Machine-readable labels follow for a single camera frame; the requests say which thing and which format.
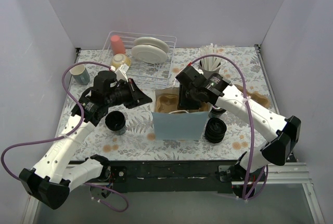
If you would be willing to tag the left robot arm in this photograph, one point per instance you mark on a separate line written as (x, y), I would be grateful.
(49, 180)

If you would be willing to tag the pink plastic cup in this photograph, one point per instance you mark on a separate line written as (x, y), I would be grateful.
(117, 45)

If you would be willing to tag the white wire dish rack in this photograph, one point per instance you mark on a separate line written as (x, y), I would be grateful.
(148, 75)

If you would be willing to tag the light blue paper bag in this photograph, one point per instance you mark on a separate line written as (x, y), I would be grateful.
(180, 124)

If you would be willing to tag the brown cardboard cup carrier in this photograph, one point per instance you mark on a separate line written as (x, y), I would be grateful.
(259, 98)

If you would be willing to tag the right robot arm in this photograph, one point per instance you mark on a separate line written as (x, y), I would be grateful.
(281, 133)

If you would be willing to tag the floral table mat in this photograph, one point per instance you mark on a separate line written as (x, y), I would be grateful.
(140, 142)

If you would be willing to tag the rear white plate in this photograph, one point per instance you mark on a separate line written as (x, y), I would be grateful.
(153, 42)

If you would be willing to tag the front white plate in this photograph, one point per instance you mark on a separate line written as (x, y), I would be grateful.
(149, 54)

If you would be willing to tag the stack of black lids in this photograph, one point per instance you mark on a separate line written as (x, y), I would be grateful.
(215, 130)

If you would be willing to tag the dark coffee cup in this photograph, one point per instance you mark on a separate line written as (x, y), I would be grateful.
(216, 112)
(116, 122)

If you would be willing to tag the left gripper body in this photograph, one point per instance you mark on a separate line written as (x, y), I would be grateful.
(132, 95)

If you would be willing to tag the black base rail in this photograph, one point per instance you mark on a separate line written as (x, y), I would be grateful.
(175, 176)

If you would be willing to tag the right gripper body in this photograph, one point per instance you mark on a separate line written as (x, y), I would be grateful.
(188, 102)

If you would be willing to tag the small white mug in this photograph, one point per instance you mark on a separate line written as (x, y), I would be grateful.
(80, 74)

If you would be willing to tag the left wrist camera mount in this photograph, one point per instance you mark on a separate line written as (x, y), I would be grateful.
(120, 72)

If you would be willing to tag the yellow patterned bowl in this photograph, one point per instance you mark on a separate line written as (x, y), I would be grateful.
(120, 59)

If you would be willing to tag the grey straw holder cup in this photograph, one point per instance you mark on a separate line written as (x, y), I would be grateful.
(207, 72)

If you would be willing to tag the white plate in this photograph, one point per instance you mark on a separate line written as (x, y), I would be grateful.
(149, 54)
(153, 42)

